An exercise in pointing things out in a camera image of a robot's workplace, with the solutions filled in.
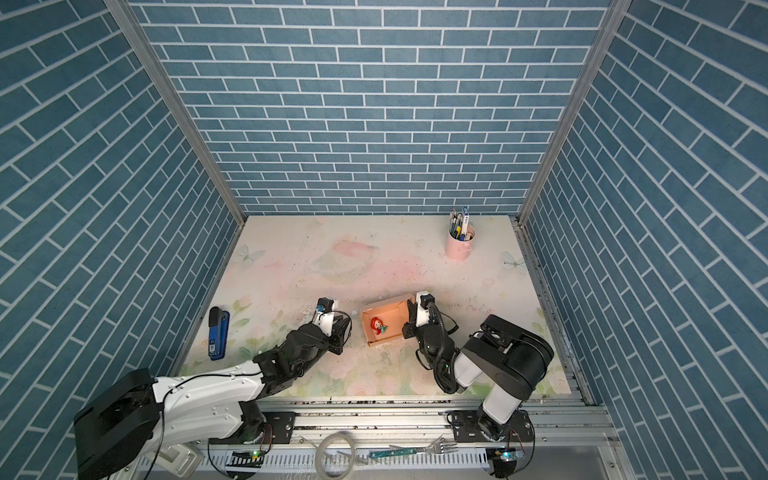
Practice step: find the small red toy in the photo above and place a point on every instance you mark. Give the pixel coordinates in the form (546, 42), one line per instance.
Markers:
(378, 326)

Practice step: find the green handled fork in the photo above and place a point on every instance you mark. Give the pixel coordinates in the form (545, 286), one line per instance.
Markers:
(439, 446)

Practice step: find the peach cardboard paper box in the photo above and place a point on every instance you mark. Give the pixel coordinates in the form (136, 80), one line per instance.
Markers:
(394, 312)

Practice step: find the white labelled marker pen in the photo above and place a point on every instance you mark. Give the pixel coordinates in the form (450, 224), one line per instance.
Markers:
(464, 235)

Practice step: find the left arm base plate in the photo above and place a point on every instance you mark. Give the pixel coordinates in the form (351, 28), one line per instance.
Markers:
(268, 428)

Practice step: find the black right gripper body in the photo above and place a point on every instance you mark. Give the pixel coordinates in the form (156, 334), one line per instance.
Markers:
(422, 337)

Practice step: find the aluminium corner post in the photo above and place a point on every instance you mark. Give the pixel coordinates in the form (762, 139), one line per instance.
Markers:
(130, 27)
(596, 55)

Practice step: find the pink metal pen cup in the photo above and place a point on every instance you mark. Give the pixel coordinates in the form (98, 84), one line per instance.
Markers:
(459, 250)

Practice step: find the aluminium front rail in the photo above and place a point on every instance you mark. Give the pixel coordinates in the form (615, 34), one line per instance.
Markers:
(557, 422)

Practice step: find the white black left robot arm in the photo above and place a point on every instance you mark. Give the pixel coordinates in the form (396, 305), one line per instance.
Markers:
(142, 414)

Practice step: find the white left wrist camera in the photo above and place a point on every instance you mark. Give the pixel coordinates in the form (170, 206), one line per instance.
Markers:
(326, 312)

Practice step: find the aluminium left corner post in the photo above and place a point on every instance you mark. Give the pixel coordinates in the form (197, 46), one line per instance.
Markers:
(130, 27)

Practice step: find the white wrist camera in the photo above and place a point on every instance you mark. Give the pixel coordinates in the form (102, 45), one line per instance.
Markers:
(326, 312)
(424, 315)

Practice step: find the blue stapler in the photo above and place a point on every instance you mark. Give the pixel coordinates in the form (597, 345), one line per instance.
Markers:
(218, 323)

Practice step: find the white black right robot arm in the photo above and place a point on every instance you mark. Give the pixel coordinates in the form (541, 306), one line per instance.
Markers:
(515, 359)

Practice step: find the white plastic holder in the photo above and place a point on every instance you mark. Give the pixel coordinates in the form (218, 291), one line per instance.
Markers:
(181, 460)

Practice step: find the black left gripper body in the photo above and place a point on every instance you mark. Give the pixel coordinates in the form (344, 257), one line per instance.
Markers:
(334, 344)

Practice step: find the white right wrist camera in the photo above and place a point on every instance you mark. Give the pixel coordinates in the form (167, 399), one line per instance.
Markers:
(424, 315)

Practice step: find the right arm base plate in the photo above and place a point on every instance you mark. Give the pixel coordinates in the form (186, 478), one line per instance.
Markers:
(474, 426)

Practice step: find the aluminium right corner post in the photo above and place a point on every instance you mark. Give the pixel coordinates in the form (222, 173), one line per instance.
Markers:
(596, 55)

